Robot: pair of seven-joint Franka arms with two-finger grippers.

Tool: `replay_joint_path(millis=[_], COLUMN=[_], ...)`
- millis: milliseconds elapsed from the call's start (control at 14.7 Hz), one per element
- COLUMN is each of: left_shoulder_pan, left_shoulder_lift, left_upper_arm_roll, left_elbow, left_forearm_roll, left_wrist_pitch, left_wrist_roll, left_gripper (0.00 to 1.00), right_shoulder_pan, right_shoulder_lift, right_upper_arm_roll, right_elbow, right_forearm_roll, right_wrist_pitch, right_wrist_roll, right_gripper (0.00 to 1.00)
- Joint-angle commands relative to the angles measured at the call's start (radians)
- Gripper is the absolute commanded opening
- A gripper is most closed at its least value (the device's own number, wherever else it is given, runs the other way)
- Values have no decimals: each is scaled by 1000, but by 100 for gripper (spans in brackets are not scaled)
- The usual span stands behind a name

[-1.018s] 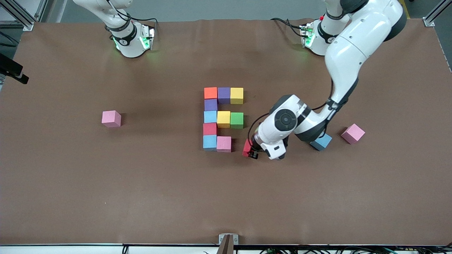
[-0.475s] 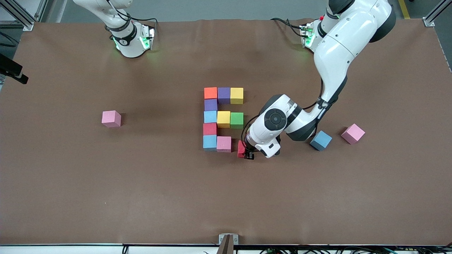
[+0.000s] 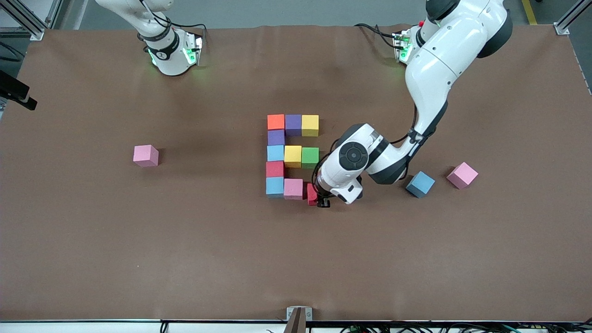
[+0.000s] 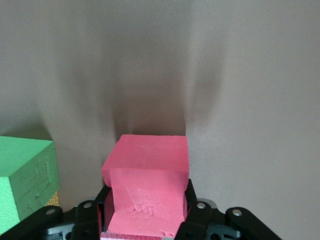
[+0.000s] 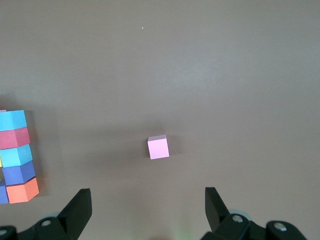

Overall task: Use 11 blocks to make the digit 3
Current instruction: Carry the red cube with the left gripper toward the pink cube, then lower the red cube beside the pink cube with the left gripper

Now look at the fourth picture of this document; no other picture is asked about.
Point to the green foam cube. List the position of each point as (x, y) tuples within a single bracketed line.
[(25, 170)]

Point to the red foam cube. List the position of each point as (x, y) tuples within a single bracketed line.
[(150, 162)]

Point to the pink foam cube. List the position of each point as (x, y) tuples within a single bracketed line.
[(130, 237)]

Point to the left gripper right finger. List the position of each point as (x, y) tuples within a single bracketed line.
[(200, 217)]

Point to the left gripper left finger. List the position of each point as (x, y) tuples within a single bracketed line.
[(85, 217)]

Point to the brown table cover sheet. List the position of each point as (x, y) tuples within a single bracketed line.
[(175, 62)]

